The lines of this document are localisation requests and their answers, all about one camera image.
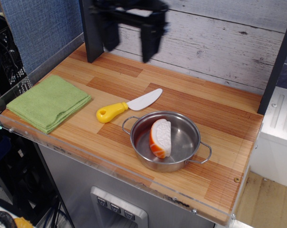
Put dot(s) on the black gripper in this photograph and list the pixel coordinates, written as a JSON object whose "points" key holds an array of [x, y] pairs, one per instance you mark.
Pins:
{"points": [[149, 15]]}

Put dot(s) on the yellow handled toy knife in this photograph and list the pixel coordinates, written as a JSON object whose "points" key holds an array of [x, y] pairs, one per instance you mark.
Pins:
{"points": [[107, 113]]}

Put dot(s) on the small steel pot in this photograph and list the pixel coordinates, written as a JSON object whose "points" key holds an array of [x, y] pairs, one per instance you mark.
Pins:
{"points": [[186, 139]]}

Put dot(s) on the blue fabric partition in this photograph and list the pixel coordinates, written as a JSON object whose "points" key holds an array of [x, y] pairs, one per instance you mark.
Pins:
{"points": [[45, 31]]}

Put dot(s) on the orange white toy food slice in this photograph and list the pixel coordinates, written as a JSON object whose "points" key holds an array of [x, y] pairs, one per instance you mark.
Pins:
{"points": [[160, 138]]}

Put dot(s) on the green folded cloth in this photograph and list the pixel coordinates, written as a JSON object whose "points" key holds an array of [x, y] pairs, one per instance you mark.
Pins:
{"points": [[49, 103]]}

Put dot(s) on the steel cabinet control panel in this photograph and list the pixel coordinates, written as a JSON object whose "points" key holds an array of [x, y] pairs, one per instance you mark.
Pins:
{"points": [[114, 212]]}

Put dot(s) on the white ribbed appliance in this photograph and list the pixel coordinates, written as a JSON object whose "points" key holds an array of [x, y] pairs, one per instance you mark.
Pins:
{"points": [[269, 156]]}

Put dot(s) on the dark left post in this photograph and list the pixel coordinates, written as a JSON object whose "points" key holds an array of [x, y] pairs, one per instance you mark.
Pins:
{"points": [[93, 42]]}

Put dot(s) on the dark post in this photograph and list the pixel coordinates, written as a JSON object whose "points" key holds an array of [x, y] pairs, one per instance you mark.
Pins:
{"points": [[274, 76], [93, 42]]}

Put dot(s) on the dark right post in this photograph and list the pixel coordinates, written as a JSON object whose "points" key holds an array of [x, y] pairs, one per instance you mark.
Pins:
{"points": [[274, 76]]}

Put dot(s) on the clear acrylic guard rail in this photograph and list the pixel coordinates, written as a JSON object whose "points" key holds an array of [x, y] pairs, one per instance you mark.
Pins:
{"points": [[84, 152]]}

